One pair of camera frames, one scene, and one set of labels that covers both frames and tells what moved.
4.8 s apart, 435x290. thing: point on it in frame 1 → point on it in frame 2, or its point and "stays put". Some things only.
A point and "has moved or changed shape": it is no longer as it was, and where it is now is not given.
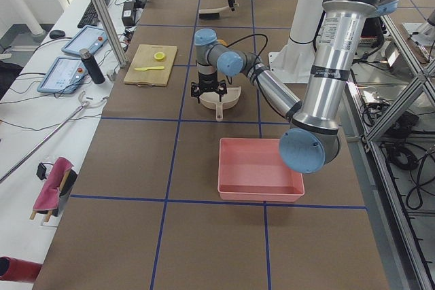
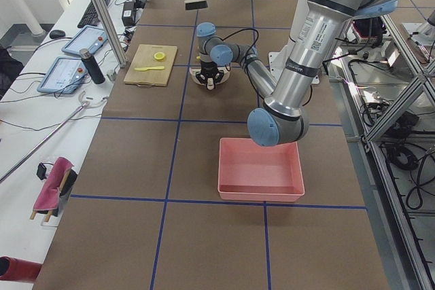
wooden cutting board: [145, 58] stays put
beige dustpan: [211, 100] has moved or changed shape
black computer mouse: [56, 34] stays put
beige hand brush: [212, 12] → [199, 3]
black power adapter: [128, 13] stays put
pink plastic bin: [253, 170] stays put
